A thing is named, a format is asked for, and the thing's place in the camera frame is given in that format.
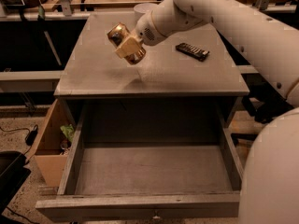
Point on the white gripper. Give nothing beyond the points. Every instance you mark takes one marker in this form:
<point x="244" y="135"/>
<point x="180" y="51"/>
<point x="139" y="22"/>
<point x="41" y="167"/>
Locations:
<point x="146" y="29"/>

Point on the orange soda can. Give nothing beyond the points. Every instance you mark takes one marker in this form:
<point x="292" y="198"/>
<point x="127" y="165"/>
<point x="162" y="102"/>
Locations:
<point x="121" y="30"/>

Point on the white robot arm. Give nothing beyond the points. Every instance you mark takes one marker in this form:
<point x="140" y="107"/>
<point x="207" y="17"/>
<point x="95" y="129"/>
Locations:
<point x="270" y="186"/>

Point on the white ceramic bowl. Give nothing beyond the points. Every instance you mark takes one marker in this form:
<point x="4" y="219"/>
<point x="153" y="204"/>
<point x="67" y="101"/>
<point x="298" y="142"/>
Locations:
<point x="143" y="8"/>

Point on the dark snack bar wrapper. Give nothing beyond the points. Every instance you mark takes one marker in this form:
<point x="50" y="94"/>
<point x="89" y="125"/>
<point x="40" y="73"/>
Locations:
<point x="192" y="51"/>

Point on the grey cabinet table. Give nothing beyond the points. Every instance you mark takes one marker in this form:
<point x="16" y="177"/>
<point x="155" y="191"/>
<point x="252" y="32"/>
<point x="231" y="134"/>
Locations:
<point x="169" y="97"/>

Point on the green crumpled bag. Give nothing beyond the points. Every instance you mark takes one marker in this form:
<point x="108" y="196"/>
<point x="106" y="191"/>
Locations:
<point x="68" y="131"/>

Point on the cardboard box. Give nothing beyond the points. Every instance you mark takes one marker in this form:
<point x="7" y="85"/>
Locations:
<point x="47" y="150"/>

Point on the black power adapter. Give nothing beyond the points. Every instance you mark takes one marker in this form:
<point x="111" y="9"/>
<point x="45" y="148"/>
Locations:
<point x="30" y="138"/>

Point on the grey open drawer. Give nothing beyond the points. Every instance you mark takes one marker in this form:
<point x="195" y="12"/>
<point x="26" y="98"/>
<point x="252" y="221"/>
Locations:
<point x="148" y="161"/>

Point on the black office chair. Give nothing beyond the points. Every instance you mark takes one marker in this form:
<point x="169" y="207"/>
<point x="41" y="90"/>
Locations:
<point x="264" y="103"/>

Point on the black bin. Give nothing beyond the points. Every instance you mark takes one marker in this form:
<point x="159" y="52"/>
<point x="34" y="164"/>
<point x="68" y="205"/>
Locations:
<point x="13" y="173"/>

